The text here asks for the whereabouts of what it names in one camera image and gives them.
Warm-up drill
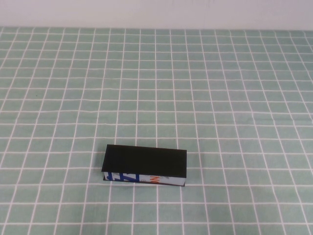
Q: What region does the black printed glasses case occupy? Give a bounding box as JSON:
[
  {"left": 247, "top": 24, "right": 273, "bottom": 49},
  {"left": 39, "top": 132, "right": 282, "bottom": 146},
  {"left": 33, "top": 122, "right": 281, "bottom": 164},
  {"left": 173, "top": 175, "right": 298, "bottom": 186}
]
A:
[{"left": 101, "top": 143, "right": 189, "bottom": 188}]

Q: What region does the green white checked tablecloth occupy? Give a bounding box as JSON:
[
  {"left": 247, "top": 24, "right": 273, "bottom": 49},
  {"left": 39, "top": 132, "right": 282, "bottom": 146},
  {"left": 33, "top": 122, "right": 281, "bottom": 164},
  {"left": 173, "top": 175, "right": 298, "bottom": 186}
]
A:
[{"left": 0, "top": 26, "right": 313, "bottom": 235}]

